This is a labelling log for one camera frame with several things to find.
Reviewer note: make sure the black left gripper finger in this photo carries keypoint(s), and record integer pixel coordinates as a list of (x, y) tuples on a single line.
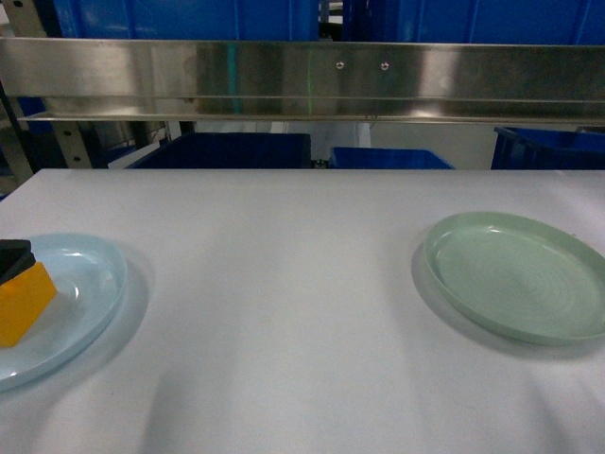
[(16, 257)]

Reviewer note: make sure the yellow toy block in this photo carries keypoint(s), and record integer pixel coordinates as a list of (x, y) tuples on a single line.
[(23, 300)]

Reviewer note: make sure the light blue plate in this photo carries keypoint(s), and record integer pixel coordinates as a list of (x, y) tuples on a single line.
[(90, 274)]

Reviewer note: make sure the dark blue bin behind table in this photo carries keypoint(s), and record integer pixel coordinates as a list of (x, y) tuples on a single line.
[(231, 150)]

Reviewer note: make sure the large blue bin upper shelf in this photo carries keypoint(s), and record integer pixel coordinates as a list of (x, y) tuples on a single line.
[(279, 20)]

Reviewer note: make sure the blue bin far right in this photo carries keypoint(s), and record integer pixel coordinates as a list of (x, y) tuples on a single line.
[(531, 149)]

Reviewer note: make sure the green plate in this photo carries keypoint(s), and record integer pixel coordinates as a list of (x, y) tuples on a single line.
[(518, 277)]

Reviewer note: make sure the stainless steel shelf rail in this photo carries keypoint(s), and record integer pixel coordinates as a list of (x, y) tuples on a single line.
[(111, 80)]

